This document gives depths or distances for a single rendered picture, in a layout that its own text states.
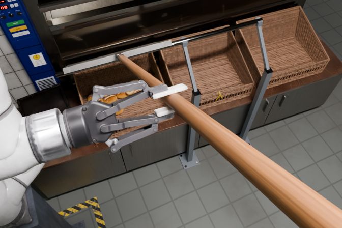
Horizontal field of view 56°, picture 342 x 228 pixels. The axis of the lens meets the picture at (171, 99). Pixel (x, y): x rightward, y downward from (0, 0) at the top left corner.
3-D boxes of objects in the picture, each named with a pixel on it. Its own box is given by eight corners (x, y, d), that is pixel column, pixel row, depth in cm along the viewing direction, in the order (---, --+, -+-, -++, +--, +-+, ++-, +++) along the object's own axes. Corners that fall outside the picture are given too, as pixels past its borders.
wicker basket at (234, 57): (157, 66, 248) (155, 40, 225) (224, 49, 258) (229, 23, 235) (178, 118, 222) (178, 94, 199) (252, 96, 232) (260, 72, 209)
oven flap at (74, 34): (62, 57, 207) (51, 28, 195) (300, -4, 243) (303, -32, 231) (63, 60, 204) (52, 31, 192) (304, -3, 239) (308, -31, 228)
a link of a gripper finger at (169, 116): (148, 118, 62) (152, 132, 63) (173, 111, 63) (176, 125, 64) (147, 116, 64) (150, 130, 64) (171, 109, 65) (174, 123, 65)
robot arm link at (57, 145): (46, 152, 64) (76, 143, 65) (40, 172, 55) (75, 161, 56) (30, 110, 61) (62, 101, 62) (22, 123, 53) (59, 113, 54)
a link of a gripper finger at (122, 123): (100, 125, 59) (101, 133, 59) (160, 117, 61) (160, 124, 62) (98, 119, 62) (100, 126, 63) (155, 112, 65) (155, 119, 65)
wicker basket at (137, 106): (78, 89, 235) (68, 64, 213) (151, 68, 247) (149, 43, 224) (94, 146, 210) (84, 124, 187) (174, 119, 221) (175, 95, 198)
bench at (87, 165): (41, 142, 276) (15, 105, 228) (287, 67, 323) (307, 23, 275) (51, 205, 246) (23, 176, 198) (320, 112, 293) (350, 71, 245)
